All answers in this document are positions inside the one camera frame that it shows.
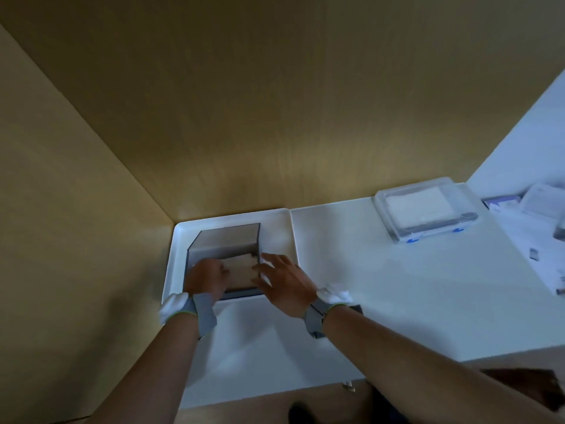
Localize person's left hand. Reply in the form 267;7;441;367
183;258;231;301

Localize person's right hand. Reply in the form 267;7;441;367
251;253;318;320

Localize person's right forearm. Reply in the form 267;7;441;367
322;304;565;424

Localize person's left forearm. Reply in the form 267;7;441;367
86;311;201;424

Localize smoky grey open box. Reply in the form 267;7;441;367
186;223;266;301

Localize grey left wristband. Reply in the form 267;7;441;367
192;292;218;339

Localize grey wristband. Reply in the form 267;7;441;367
304;299;331;340
192;292;218;339

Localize white tray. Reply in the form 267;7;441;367
162;208;302;307

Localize white left wrist tracker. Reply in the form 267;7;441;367
158;291;197;326

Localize white wrist tracker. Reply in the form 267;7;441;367
158;291;197;326
315;283;363;315

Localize grey right wristband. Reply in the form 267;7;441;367
304;299;331;340

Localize white right wrist tracker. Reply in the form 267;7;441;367
315;283;363;315

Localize white pad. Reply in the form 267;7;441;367
384;188;456;226

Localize clear lidded storage box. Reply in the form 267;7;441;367
373;177;480;244

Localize purple packet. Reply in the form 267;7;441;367
482;195;524;213

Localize white flat box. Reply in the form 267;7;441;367
519;182;565;220

